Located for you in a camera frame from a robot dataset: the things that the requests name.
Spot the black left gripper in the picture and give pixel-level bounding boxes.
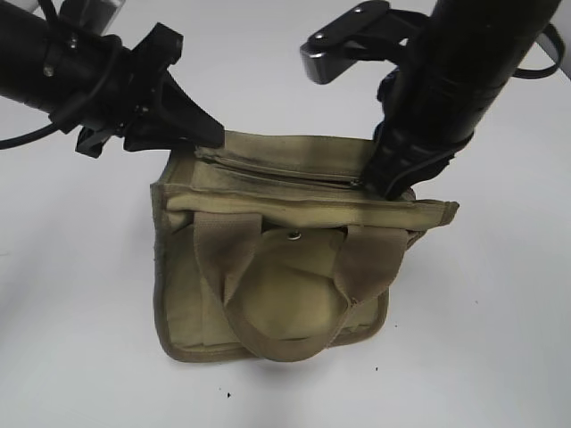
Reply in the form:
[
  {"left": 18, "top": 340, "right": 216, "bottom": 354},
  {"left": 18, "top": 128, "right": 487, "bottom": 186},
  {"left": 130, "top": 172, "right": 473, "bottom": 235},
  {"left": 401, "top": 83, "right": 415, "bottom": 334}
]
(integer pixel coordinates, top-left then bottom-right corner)
[{"left": 49, "top": 23, "right": 224, "bottom": 156}]

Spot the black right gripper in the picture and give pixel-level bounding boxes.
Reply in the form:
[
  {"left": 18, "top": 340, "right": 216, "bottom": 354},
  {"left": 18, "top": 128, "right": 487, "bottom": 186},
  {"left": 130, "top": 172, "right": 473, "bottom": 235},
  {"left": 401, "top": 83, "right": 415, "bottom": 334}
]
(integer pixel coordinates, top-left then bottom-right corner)
[{"left": 361, "top": 68, "right": 468, "bottom": 199}]

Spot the olive yellow canvas bag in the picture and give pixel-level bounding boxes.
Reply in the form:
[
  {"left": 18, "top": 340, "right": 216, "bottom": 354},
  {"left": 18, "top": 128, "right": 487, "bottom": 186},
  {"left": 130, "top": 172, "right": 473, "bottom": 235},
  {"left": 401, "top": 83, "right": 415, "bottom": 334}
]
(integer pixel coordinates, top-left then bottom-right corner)
[{"left": 151, "top": 131, "right": 459, "bottom": 363}]

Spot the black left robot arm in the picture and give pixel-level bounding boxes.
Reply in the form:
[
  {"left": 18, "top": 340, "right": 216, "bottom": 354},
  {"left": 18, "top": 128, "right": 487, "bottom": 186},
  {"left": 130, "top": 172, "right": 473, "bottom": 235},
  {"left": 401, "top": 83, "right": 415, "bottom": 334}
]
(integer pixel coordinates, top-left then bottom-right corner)
[{"left": 1, "top": 1, "right": 225, "bottom": 158}]

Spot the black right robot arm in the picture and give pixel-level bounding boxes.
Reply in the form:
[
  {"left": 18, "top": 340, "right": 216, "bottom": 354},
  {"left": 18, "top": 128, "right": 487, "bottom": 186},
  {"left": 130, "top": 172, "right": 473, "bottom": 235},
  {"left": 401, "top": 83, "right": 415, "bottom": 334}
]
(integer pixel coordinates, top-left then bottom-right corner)
[{"left": 360, "top": 0, "right": 559, "bottom": 200}]

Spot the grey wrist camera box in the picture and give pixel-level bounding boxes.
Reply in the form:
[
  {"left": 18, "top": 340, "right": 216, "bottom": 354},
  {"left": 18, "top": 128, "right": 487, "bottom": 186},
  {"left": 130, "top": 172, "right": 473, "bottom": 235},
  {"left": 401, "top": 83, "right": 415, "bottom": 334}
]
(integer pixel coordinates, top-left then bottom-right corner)
[{"left": 300, "top": 1, "right": 418, "bottom": 85}]

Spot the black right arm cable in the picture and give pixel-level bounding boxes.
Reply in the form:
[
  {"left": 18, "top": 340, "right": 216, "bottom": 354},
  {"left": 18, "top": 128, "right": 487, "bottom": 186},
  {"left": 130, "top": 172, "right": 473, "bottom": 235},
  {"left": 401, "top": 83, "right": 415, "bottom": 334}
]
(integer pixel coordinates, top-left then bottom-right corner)
[{"left": 517, "top": 11, "right": 562, "bottom": 81}]

